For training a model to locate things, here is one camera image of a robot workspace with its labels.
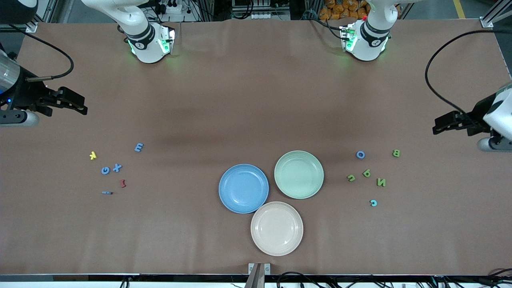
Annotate blue plate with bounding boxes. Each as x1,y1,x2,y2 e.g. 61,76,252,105
218,164,270,214

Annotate aluminium frame rail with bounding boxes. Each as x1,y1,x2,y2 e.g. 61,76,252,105
480,0,512,28
0,0,60,33

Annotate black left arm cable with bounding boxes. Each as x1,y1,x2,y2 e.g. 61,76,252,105
425,29,512,120

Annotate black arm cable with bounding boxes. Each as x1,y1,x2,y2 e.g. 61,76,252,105
8,24,75,82
425,29,512,120

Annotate black cable loop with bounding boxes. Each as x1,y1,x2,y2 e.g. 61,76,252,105
277,271,320,288

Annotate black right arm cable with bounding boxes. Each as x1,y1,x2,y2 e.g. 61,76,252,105
8,24,75,82

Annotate green plate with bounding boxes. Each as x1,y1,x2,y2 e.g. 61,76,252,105
274,150,324,200

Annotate brown table cover sheet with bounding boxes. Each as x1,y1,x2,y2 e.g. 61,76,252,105
0,18,512,276

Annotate orange fruit pile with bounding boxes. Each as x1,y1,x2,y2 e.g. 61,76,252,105
319,0,370,20

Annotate grey metal mount bracket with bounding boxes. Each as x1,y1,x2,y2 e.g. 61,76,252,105
245,262,271,288

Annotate black table edge rail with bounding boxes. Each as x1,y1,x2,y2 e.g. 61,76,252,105
0,274,512,283

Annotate beige plate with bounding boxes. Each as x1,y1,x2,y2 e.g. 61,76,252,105
250,201,304,256

